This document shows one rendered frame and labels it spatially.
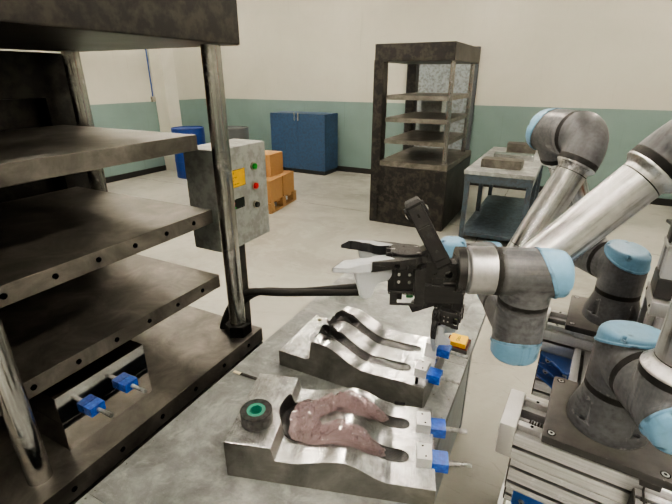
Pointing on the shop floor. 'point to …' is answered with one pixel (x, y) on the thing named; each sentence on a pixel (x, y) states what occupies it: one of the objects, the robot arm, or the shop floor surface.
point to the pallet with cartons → (278, 182)
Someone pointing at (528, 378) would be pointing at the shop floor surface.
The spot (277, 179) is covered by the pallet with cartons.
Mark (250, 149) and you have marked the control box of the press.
